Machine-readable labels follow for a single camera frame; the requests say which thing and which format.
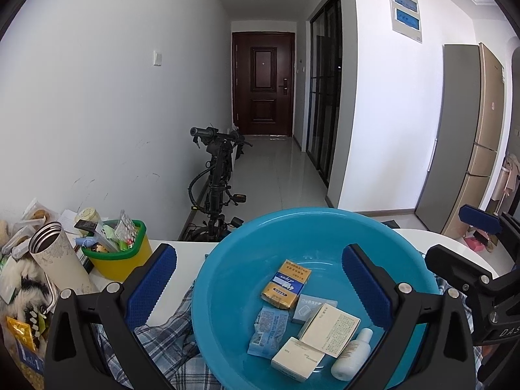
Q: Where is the blue plaid cloth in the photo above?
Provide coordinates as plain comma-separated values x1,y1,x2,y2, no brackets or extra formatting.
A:
95,271,485,390

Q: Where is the light blue wipes packet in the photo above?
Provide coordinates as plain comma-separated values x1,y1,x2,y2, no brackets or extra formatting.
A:
247,305,289,359

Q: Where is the gold cigarette pack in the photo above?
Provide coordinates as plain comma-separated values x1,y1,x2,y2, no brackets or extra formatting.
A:
261,260,312,310

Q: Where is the black folding bicycle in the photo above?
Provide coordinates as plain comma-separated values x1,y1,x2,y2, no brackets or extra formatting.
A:
185,127,252,243

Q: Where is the grey gold refrigerator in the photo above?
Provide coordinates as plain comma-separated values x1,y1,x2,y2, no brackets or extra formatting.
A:
415,43,505,240

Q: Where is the black white plush toy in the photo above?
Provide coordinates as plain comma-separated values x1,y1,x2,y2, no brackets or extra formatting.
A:
1,257,52,334

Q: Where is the blue plastic basin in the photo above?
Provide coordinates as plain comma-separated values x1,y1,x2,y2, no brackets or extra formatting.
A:
192,208,439,389

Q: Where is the yellow green bin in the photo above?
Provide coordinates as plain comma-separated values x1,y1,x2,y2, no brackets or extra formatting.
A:
82,219,152,283

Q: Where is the wall electrical panel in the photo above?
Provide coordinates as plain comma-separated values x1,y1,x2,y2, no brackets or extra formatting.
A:
390,0,422,43

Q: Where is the light blue small box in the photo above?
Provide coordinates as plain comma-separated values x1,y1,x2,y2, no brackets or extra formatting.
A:
292,294,338,324

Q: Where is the white lotion bottle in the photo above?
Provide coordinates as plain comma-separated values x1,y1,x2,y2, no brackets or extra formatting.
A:
331,328,373,381

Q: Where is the large cream text box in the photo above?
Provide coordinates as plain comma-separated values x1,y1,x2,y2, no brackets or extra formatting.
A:
298,304,360,358

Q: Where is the white wall switch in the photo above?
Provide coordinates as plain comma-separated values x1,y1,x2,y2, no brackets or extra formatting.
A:
152,51,162,67

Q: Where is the cream thermos cup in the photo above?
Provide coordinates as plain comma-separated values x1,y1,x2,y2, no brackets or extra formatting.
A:
28,222,98,295

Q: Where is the cream small box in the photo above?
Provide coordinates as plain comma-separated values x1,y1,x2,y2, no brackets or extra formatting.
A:
271,337,325,382

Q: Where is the black framed glass door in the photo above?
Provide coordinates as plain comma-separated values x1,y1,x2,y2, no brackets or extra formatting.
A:
307,0,342,184

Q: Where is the dark brown entrance door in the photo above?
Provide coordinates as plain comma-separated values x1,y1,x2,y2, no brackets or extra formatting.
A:
232,32,295,137

